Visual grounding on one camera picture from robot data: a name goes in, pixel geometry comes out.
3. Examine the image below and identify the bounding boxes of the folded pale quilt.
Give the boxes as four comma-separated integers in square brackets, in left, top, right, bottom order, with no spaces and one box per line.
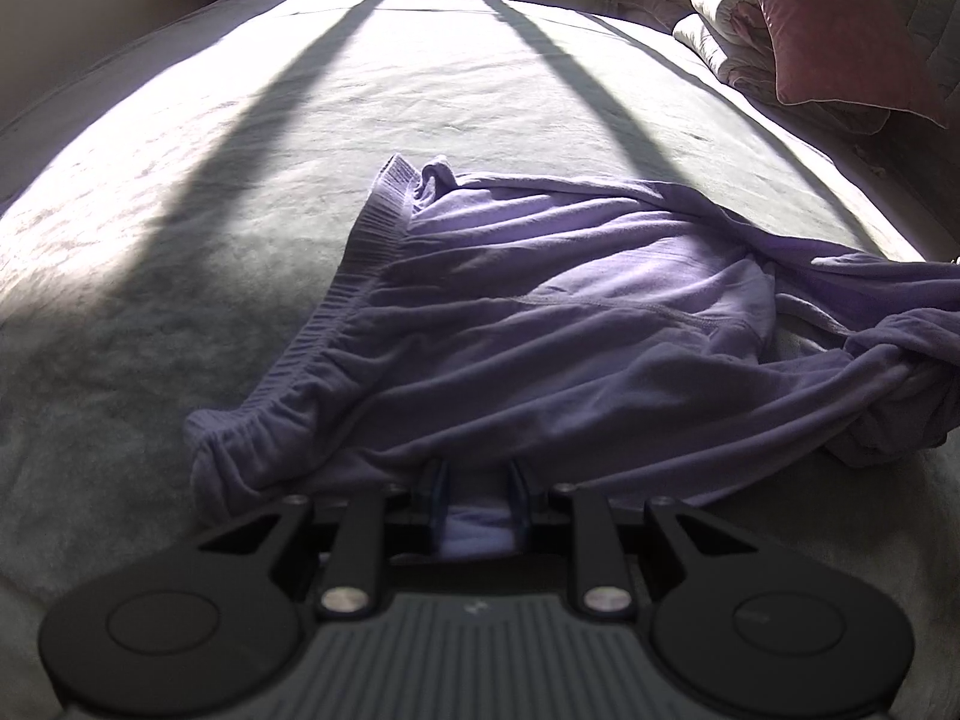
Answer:
[671,0,893,137]

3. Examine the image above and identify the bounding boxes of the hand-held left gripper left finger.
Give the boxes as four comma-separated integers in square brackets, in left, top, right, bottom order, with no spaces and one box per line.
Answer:
[199,460,452,620]

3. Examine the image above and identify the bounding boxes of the small pink pillow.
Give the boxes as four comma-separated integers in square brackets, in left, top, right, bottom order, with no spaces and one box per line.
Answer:
[622,0,689,29]

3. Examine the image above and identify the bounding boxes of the maroon pillow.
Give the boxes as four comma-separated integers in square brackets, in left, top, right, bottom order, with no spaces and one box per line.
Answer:
[731,0,950,127]

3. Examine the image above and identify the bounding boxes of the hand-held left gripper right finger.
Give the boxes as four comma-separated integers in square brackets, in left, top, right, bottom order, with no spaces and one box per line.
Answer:
[508,460,760,617]

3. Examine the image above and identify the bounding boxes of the grey quilted headboard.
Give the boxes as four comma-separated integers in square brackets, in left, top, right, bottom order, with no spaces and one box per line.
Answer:
[881,0,960,188]

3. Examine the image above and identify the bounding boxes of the bed with grey cover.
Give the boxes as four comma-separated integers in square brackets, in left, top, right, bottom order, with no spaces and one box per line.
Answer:
[0,0,960,720]

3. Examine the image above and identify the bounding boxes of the purple pants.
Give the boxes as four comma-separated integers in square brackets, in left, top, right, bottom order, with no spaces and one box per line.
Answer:
[184,154,960,563]

